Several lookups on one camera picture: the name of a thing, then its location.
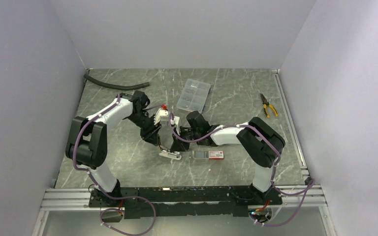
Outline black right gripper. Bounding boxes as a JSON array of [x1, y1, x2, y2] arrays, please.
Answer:
[[170, 125, 201, 151]]

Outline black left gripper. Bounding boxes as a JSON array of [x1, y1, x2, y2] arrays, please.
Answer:
[[127, 111, 162, 147]]

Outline small beige white stapler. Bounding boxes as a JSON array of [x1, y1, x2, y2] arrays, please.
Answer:
[[158, 145, 182, 160]]

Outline red white staples box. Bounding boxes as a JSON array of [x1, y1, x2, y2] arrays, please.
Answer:
[[192, 150, 224, 160]]

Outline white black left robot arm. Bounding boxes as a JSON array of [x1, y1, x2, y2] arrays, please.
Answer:
[[65, 90, 161, 207]]

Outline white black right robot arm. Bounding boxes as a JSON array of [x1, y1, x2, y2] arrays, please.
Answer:
[[169, 111, 286, 204]]

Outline clear plastic screw organizer box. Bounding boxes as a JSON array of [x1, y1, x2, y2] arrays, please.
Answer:
[[177, 79, 211, 113]]

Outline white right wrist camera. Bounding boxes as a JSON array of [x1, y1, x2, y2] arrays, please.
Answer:
[[169, 116, 180, 135]]

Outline dark corrugated hose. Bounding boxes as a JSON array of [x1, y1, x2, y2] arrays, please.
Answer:
[[83, 73, 151, 91]]

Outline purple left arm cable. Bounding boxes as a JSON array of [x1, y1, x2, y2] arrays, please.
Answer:
[[72, 93, 163, 236]]

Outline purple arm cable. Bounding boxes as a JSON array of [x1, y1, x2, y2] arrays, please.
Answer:
[[72, 93, 163, 236], [167, 113, 316, 228]]

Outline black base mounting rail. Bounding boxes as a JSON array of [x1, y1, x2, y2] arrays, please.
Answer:
[[89, 185, 283, 219]]

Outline yellow handled pliers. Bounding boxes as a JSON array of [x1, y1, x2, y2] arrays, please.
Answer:
[[260, 93, 278, 118]]

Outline aluminium frame rail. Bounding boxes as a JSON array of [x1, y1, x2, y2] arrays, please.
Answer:
[[40, 185, 328, 211]]

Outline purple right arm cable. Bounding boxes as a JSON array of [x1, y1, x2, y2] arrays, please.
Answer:
[[167, 113, 316, 228]]

